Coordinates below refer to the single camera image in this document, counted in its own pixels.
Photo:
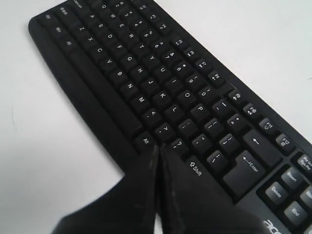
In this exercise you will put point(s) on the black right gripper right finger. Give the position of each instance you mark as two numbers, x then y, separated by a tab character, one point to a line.
188	205

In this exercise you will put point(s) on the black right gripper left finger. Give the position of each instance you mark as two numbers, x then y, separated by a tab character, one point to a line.
127	208

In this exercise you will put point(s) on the black acer keyboard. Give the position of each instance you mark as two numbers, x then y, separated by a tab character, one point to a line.
137	78

